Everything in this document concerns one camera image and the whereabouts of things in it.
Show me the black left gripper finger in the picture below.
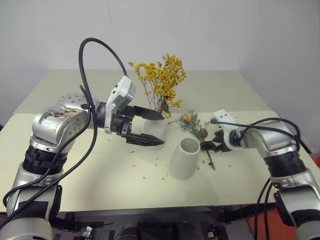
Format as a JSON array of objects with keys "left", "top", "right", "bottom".
[
  {"left": 133, "top": 105, "right": 165, "bottom": 121},
  {"left": 125, "top": 132, "right": 166, "bottom": 147}
]

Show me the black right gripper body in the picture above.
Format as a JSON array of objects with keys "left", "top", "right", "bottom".
[{"left": 212, "top": 128, "right": 233, "bottom": 153}]

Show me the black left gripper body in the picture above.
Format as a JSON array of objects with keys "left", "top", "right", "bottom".
[{"left": 111, "top": 105, "right": 135, "bottom": 138}]

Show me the green and yellow flower bouquet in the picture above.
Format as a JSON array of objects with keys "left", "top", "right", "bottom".
[{"left": 166, "top": 108, "right": 217, "bottom": 171}]

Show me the yellow dried flower bouquet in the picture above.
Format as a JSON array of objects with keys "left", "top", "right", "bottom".
[{"left": 127, "top": 52, "right": 188, "bottom": 121}]

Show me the white vase with rounded body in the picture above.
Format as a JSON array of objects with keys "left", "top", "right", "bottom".
[{"left": 143, "top": 116, "right": 168, "bottom": 149}]

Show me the white cylindrical vase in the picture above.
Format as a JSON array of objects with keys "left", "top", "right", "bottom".
[{"left": 169, "top": 137, "right": 201, "bottom": 181}]

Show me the small metal clamp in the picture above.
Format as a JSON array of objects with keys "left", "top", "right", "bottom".
[
  {"left": 81, "top": 225, "right": 94, "bottom": 239},
  {"left": 206, "top": 226, "right": 220, "bottom": 240}
]

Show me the red fabric item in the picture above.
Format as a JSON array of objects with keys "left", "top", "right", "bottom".
[{"left": 245, "top": 206, "right": 299, "bottom": 240}]

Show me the dark rounded shape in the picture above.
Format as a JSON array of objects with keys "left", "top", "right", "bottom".
[{"left": 116, "top": 225, "right": 139, "bottom": 240}]

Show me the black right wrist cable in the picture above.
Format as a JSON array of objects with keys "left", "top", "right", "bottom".
[{"left": 210, "top": 117, "right": 313, "bottom": 155}]

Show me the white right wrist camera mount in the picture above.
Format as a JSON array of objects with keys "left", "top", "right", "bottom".
[{"left": 210, "top": 108, "right": 243, "bottom": 151}]

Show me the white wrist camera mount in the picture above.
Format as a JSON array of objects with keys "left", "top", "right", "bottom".
[
  {"left": 104, "top": 75, "right": 137, "bottom": 135},
  {"left": 210, "top": 108, "right": 243, "bottom": 151}
]

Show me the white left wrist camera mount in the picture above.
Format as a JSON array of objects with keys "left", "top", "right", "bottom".
[{"left": 104, "top": 75, "right": 137, "bottom": 135}]

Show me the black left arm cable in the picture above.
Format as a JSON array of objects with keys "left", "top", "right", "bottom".
[{"left": 3, "top": 37, "right": 129, "bottom": 227}]

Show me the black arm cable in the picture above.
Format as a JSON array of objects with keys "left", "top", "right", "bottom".
[
  {"left": 3, "top": 37, "right": 129, "bottom": 227},
  {"left": 263, "top": 185, "right": 276, "bottom": 240},
  {"left": 254, "top": 176, "right": 274, "bottom": 240}
]

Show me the black right lower arm cable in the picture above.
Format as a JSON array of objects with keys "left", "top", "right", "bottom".
[
  {"left": 263, "top": 185, "right": 276, "bottom": 240},
  {"left": 254, "top": 176, "right": 274, "bottom": 240}
]

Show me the black table frame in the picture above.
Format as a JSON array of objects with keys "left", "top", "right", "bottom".
[{"left": 51, "top": 204, "right": 253, "bottom": 240}]

